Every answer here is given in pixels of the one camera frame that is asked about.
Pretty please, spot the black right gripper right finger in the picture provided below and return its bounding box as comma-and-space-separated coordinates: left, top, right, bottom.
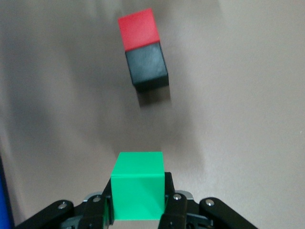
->
158, 171, 259, 229

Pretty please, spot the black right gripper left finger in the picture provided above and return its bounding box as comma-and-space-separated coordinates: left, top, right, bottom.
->
13, 177, 114, 229

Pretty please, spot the green cube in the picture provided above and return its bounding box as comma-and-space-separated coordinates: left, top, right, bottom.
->
110, 151, 166, 221

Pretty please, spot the red cube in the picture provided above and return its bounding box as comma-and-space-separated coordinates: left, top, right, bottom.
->
117, 7, 161, 52

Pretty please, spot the black cube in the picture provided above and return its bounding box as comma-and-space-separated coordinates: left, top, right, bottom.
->
124, 42, 170, 94

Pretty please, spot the blue plastic storage bin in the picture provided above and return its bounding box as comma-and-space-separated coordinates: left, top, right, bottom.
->
0, 154, 15, 229

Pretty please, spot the brown table mat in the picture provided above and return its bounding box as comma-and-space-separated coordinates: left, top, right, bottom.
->
0, 0, 305, 229

